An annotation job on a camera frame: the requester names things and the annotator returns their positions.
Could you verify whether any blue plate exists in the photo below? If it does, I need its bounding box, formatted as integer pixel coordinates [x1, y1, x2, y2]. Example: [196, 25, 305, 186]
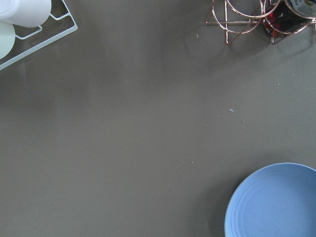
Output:
[224, 162, 316, 237]

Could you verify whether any dark drink bottle front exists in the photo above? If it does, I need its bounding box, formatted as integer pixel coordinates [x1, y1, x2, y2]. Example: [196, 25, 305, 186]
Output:
[263, 0, 316, 38]

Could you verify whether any white cup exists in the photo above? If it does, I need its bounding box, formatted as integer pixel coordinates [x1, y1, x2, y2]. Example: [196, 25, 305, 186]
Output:
[0, 0, 51, 28]

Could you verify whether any pale green cup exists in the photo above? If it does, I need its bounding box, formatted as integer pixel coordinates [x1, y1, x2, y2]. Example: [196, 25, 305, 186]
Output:
[0, 22, 15, 59]

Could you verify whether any white wire cup rack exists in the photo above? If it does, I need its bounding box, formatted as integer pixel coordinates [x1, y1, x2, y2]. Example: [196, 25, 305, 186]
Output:
[0, 0, 78, 70]

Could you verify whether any copper wire bottle rack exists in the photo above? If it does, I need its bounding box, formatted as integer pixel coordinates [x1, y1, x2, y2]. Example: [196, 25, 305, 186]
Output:
[204, 0, 316, 44]

